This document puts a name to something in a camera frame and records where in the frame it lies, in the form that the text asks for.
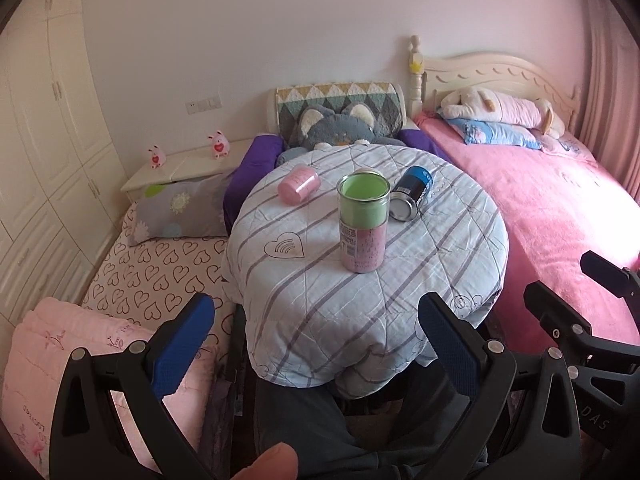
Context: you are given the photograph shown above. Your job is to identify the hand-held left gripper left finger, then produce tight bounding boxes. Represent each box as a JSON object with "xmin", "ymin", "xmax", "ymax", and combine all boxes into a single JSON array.
[{"xmin": 48, "ymin": 291, "xmax": 217, "ymax": 480}]

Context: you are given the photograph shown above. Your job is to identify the purple cushion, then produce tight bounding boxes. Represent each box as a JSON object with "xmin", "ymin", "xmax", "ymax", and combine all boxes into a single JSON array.
[
  {"xmin": 398, "ymin": 129, "xmax": 453, "ymax": 162},
  {"xmin": 222, "ymin": 134, "xmax": 286, "ymax": 237}
]

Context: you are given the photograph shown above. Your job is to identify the folded pink blanket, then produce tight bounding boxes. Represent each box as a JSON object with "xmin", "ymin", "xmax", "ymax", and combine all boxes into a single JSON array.
[{"xmin": 0, "ymin": 296, "xmax": 219, "ymax": 480}]

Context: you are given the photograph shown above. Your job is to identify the pink bed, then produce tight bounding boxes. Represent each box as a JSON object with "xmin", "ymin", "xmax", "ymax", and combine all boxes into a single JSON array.
[{"xmin": 415, "ymin": 112, "xmax": 640, "ymax": 356}]

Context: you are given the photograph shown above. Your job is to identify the cream bed headboard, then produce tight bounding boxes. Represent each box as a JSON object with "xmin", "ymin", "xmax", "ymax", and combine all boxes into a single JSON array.
[{"xmin": 409, "ymin": 35, "xmax": 583, "ymax": 136}]

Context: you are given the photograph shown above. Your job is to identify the plain pink cup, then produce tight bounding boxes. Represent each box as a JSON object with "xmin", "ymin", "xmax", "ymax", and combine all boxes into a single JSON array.
[{"xmin": 278, "ymin": 164, "xmax": 321, "ymax": 206}]

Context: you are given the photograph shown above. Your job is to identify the striped quilt table cover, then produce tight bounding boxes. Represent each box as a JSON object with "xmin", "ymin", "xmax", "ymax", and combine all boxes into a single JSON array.
[{"xmin": 221, "ymin": 144, "xmax": 510, "ymax": 401}]

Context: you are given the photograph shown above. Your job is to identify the blue and black cup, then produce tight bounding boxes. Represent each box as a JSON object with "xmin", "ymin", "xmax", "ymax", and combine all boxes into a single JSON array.
[{"xmin": 389, "ymin": 166, "xmax": 433, "ymax": 222}]

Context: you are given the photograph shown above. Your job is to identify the pink can with green cup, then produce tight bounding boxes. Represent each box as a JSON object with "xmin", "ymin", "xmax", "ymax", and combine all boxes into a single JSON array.
[{"xmin": 336, "ymin": 172, "xmax": 391, "ymax": 227}]

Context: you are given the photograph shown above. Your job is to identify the heart print bed sheet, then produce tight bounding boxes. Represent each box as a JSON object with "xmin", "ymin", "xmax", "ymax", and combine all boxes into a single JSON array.
[{"xmin": 82, "ymin": 202, "xmax": 242, "ymax": 342}]

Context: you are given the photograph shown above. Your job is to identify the person's left hand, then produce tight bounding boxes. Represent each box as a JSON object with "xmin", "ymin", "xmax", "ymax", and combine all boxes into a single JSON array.
[{"xmin": 236, "ymin": 442, "xmax": 301, "ymax": 480}]

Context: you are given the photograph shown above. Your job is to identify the white nightstand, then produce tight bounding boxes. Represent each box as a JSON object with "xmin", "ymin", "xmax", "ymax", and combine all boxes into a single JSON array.
[{"xmin": 121, "ymin": 139, "xmax": 256, "ymax": 206}]

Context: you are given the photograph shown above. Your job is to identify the diamond pattern quilted cover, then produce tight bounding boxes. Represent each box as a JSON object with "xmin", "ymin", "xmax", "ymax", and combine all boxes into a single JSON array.
[{"xmin": 272, "ymin": 81, "xmax": 406, "ymax": 135}]

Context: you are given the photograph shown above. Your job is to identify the person's legs in grey trousers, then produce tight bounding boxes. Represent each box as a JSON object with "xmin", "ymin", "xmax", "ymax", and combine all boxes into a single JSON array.
[{"xmin": 254, "ymin": 360, "xmax": 501, "ymax": 480}]

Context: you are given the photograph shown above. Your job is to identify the cream wardrobe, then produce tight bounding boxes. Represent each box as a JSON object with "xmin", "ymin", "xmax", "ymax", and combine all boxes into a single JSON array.
[{"xmin": 0, "ymin": 0, "xmax": 126, "ymax": 321}]

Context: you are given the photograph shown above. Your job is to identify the pink printed cup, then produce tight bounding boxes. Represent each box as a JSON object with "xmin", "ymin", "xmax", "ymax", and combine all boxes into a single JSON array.
[{"xmin": 340, "ymin": 219, "xmax": 387, "ymax": 274}]

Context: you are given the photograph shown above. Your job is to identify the grey flower print pillow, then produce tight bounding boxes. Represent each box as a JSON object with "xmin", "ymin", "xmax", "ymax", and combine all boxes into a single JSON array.
[{"xmin": 127, "ymin": 172, "xmax": 236, "ymax": 247}]

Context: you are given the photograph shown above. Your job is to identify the grey cat plush toy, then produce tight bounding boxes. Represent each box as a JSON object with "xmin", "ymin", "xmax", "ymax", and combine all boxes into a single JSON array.
[{"xmin": 277, "ymin": 102, "xmax": 401, "ymax": 163}]

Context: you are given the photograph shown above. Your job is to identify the pink curtain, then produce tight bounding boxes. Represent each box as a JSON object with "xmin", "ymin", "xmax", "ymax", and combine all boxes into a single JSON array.
[{"xmin": 575, "ymin": 0, "xmax": 640, "ymax": 201}]

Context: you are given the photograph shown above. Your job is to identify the blue printed pillow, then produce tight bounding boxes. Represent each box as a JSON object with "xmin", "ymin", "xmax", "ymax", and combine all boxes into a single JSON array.
[{"xmin": 447, "ymin": 119, "xmax": 544, "ymax": 151}]

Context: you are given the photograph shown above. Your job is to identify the white pillow with blue print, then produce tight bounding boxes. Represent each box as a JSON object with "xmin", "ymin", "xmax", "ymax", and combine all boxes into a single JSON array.
[{"xmin": 540, "ymin": 132, "xmax": 597, "ymax": 157}]

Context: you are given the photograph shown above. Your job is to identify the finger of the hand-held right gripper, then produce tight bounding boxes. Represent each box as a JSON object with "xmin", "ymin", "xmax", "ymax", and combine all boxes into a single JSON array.
[
  {"xmin": 523, "ymin": 280, "xmax": 640, "ymax": 392},
  {"xmin": 579, "ymin": 250, "xmax": 640, "ymax": 321}
]

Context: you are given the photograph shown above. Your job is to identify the white and pink plush toy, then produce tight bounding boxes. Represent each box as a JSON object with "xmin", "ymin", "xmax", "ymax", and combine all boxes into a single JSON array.
[{"xmin": 437, "ymin": 87, "xmax": 566, "ymax": 136}]

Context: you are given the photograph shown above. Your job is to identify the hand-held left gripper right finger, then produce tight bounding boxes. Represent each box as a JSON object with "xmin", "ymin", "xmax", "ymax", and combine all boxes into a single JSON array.
[{"xmin": 417, "ymin": 291, "xmax": 584, "ymax": 480}]

